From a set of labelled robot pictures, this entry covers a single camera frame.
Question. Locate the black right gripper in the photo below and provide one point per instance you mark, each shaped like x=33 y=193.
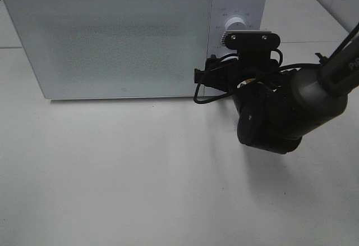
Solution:
x=227 y=73

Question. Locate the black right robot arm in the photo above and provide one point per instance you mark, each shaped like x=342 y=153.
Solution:
x=278 y=104

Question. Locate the upper white power knob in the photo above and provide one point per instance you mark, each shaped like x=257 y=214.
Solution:
x=235 y=23

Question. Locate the white microwave oven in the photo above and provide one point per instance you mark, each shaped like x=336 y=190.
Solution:
x=238 y=4

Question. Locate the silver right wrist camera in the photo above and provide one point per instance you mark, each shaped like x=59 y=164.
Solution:
x=250 y=40

